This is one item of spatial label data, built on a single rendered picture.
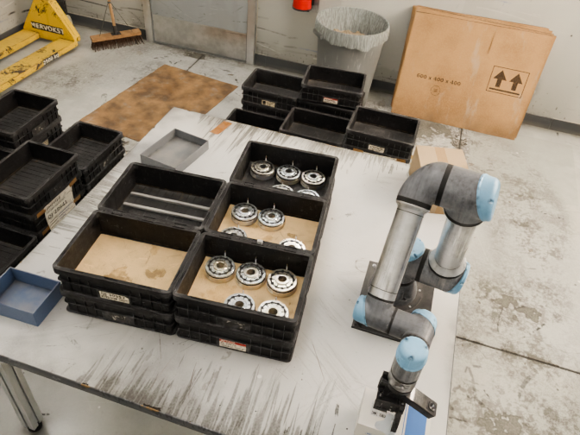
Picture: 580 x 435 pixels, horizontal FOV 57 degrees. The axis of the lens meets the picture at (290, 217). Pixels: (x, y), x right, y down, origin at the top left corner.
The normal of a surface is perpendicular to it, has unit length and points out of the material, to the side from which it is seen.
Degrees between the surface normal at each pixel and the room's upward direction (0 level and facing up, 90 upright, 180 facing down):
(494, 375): 0
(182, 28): 90
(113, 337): 0
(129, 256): 0
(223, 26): 90
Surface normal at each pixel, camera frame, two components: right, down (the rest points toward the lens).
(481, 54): -0.28, 0.47
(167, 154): 0.08, -0.74
